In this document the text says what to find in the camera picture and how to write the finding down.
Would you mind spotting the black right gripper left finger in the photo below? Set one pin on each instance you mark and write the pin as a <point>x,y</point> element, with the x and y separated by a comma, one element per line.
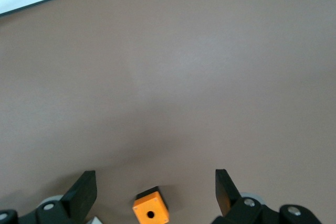
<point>78,197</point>

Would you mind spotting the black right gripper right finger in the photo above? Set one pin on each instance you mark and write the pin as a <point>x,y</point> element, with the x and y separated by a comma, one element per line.
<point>228,195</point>

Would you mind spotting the orange button enclosure box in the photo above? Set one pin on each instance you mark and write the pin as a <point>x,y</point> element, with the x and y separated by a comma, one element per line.
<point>149,208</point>

